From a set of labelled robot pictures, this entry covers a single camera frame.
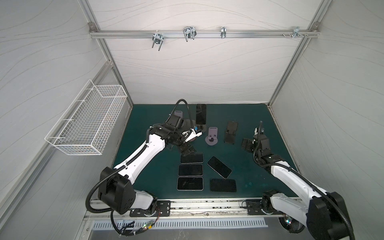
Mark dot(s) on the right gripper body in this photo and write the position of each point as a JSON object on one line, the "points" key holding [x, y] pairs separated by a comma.
{"points": [[250, 144]]}

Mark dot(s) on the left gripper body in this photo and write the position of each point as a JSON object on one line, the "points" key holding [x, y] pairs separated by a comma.
{"points": [[182, 148]]}

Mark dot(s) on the pink-edged phone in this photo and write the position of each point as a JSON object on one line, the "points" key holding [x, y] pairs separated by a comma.
{"points": [[191, 170]]}

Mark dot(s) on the silver-edged phone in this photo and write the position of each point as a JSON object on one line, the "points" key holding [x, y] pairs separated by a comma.
{"points": [[219, 167]]}

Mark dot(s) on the white-edged phone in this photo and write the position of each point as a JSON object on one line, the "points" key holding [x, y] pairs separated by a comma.
{"points": [[190, 184]]}

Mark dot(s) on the dark phone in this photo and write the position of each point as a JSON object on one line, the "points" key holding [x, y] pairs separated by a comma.
{"points": [[201, 114]]}

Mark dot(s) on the black phone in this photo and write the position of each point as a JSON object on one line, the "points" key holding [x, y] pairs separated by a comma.
{"points": [[223, 185]]}

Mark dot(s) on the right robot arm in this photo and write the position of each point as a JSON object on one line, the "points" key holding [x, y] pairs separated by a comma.
{"points": [[324, 214]]}

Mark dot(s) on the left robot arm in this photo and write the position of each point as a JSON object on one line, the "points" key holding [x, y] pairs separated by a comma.
{"points": [[115, 191]]}

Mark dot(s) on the black folding phone stand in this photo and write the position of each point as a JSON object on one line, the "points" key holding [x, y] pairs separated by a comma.
{"points": [[230, 133]]}

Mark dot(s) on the wooden base phone stand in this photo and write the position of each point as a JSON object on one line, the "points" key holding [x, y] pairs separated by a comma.
{"points": [[187, 125]]}

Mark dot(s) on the purple phone stand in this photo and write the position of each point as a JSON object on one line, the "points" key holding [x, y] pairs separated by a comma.
{"points": [[212, 138]]}

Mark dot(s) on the metal U-bolt clamp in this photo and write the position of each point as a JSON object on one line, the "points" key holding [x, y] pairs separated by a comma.
{"points": [[157, 39]]}

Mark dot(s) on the metal hook clamp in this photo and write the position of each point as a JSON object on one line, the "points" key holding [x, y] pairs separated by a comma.
{"points": [[189, 33]]}

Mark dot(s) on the aluminium crossbar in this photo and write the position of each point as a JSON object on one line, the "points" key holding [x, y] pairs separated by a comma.
{"points": [[201, 34]]}

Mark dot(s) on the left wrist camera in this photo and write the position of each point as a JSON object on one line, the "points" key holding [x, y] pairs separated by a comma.
{"points": [[191, 134]]}

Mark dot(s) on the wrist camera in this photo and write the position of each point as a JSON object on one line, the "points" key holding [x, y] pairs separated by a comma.
{"points": [[191, 134], [258, 132]]}

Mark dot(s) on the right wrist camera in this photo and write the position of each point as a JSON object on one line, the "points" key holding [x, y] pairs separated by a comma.
{"points": [[258, 132]]}

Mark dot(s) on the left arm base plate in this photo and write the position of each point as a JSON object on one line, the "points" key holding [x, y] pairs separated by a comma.
{"points": [[157, 208]]}

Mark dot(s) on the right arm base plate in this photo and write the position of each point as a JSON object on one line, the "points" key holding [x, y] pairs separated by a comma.
{"points": [[259, 207]]}

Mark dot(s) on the white slotted cable duct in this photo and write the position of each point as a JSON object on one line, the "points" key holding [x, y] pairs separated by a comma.
{"points": [[172, 224]]}

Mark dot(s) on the white wire basket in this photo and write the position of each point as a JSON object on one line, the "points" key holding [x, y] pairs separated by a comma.
{"points": [[86, 125]]}

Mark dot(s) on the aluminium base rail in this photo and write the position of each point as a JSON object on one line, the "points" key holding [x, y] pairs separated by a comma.
{"points": [[195, 208]]}

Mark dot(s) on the small metal ring clamp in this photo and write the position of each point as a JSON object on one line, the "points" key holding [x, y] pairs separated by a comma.
{"points": [[223, 32]]}

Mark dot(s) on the metal bracket clamp right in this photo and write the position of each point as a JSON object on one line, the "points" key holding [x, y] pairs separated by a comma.
{"points": [[296, 34]]}

